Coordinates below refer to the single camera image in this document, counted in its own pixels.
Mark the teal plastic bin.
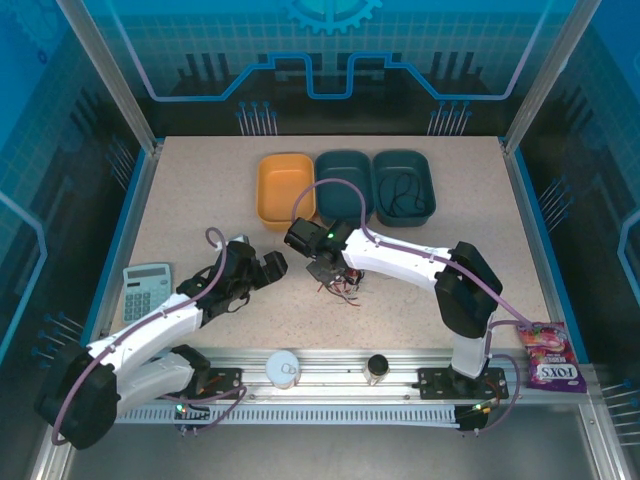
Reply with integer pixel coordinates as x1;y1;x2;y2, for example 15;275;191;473
314;149;374;229
372;149;437;229

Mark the orange plastic bin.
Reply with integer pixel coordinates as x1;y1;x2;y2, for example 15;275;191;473
255;153;316;233

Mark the light blue calculator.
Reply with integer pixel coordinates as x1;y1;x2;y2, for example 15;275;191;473
122;263;174;325

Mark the silver tin can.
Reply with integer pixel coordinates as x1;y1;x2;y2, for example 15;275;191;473
264;348;301;389

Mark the jar with black lid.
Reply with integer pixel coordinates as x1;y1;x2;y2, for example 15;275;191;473
366;353;391;386

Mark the purple candy bag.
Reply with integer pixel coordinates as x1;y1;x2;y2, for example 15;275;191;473
516;320;587;394

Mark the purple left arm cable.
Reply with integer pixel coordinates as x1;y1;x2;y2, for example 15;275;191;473
51;227;249;447

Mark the aluminium mounting rail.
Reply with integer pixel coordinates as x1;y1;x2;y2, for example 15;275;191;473
114;347;531;409

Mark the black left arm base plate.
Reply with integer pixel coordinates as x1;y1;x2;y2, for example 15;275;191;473
199;367;245;401

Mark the white slotted cable duct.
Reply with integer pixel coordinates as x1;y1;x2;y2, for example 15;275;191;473
114;404;461;427

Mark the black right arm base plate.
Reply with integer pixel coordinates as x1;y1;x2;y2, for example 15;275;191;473
417;366;506;401

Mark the aluminium frame post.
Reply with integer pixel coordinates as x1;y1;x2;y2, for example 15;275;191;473
54;0;164;154
501;0;586;154

